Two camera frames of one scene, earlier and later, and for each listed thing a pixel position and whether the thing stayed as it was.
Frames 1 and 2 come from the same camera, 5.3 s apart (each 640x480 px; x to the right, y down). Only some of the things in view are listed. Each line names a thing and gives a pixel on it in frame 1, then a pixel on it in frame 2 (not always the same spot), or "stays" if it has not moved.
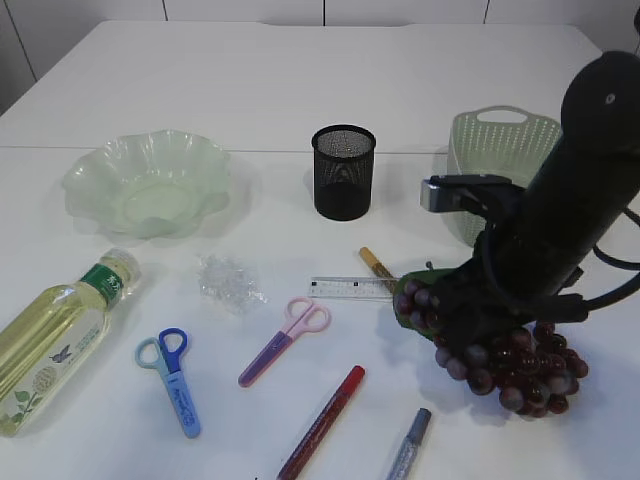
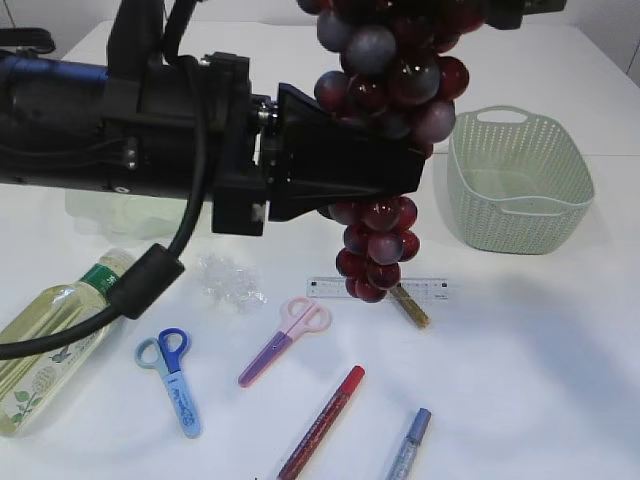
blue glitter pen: x=409 y=448 stays
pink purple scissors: x=302 y=316 stays
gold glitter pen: x=378 y=267 to x=410 y=306
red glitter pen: x=316 y=436 stays
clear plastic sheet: x=229 y=284 stays
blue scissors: x=164 y=354 stays
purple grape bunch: x=530 y=369 to x=397 y=72
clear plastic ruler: x=353 y=287 to x=414 y=287
